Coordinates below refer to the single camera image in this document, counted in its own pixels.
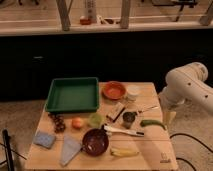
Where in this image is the light blue towel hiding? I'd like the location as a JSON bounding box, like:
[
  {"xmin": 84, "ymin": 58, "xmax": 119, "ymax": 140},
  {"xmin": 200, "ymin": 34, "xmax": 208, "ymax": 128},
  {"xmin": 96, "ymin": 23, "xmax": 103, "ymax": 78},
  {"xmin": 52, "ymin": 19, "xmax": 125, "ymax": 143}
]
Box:
[{"xmin": 60, "ymin": 134, "xmax": 81, "ymax": 166}]

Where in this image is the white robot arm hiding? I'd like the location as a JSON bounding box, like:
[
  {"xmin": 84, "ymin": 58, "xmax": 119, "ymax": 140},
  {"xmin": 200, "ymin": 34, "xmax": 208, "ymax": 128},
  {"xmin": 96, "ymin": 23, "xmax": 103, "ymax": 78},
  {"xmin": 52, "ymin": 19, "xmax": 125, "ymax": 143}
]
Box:
[{"xmin": 158, "ymin": 62, "xmax": 213, "ymax": 126}]

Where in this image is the green plastic tray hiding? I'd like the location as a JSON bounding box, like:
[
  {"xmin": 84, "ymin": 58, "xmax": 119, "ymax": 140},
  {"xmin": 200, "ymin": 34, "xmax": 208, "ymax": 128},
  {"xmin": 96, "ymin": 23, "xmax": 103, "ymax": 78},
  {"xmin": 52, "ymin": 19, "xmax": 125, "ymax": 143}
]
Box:
[{"xmin": 45, "ymin": 77, "xmax": 99, "ymax": 113}]

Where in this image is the orange bowl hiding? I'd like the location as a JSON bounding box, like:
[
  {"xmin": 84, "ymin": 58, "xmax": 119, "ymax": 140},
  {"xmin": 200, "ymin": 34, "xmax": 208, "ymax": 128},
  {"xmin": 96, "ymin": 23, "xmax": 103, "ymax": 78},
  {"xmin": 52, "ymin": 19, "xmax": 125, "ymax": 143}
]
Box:
[{"xmin": 102, "ymin": 81, "xmax": 126, "ymax": 100}]

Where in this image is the small cardboard box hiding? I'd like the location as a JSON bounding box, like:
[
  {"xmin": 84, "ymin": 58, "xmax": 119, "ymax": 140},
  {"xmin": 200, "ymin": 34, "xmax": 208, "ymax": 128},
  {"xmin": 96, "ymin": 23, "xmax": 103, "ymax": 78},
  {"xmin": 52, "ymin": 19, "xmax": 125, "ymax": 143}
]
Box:
[{"xmin": 106, "ymin": 102, "xmax": 124, "ymax": 121}]

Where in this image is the white cup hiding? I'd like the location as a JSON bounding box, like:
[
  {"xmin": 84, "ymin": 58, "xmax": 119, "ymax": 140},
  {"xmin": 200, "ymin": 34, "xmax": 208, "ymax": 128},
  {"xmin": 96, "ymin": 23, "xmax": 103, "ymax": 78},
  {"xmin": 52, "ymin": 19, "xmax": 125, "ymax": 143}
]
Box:
[{"xmin": 126, "ymin": 85, "xmax": 140, "ymax": 100}]

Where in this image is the green cup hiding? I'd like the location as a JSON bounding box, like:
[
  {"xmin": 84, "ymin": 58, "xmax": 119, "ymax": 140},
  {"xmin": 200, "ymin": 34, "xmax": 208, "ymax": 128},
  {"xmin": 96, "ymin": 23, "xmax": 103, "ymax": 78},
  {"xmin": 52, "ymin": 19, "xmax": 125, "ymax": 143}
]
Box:
[{"xmin": 88, "ymin": 113, "xmax": 103, "ymax": 128}]

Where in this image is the dark metal cup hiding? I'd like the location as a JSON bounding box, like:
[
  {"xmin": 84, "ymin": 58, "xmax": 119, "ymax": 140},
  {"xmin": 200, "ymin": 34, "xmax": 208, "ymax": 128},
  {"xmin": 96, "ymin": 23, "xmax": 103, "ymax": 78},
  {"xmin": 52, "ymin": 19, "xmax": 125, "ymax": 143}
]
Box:
[{"xmin": 122, "ymin": 112, "xmax": 135, "ymax": 129}]

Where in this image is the metal spoon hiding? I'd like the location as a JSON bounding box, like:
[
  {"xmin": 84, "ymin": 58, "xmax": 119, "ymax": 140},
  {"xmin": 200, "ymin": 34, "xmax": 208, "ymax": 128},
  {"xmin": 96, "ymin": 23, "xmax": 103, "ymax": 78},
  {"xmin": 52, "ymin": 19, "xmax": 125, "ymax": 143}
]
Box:
[{"xmin": 138, "ymin": 106, "xmax": 158, "ymax": 114}]

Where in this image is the dark brown bowl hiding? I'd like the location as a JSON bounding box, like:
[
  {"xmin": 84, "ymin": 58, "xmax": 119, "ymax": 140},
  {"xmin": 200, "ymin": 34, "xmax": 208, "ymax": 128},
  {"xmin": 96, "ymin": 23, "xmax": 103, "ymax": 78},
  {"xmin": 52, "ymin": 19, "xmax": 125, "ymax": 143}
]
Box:
[{"xmin": 82, "ymin": 129, "xmax": 109, "ymax": 157}]

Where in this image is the dark grape bunch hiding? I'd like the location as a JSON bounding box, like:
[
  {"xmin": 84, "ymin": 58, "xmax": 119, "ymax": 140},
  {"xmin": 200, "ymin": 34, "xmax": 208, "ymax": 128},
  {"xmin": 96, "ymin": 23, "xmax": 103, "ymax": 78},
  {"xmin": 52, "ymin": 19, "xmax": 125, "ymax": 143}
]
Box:
[{"xmin": 49, "ymin": 114, "xmax": 66, "ymax": 133}]

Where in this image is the yellow banana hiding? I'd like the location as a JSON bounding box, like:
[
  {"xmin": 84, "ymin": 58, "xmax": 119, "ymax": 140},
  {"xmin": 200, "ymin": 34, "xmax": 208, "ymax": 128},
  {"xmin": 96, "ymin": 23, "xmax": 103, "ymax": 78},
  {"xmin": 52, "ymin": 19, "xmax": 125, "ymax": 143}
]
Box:
[{"xmin": 110, "ymin": 148, "xmax": 139, "ymax": 157}]

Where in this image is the red object on shelf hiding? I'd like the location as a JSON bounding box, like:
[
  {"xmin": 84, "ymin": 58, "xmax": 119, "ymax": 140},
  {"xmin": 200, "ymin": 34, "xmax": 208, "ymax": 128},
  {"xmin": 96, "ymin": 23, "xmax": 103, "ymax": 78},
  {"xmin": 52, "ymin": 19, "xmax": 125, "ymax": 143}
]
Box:
[{"xmin": 79, "ymin": 16, "xmax": 92, "ymax": 25}]

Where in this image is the blue sponge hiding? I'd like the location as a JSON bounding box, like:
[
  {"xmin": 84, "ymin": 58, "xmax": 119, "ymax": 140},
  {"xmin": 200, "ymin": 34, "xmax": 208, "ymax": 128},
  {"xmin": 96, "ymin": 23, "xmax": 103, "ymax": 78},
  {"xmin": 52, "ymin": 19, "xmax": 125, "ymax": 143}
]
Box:
[{"xmin": 33, "ymin": 131, "xmax": 56, "ymax": 149}]

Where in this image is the black stand left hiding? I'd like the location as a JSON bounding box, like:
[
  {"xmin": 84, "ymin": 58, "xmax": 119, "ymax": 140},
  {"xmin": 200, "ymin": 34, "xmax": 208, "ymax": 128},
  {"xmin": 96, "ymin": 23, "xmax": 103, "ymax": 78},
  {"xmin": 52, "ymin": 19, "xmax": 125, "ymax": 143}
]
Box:
[{"xmin": 0, "ymin": 129, "xmax": 26, "ymax": 171}]

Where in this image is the black floor cable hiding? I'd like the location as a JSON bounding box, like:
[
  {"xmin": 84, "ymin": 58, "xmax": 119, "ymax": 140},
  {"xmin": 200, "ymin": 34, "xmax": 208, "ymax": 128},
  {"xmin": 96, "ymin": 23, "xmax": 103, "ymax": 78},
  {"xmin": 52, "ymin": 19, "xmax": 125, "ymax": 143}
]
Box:
[{"xmin": 169, "ymin": 132, "xmax": 213, "ymax": 171}]

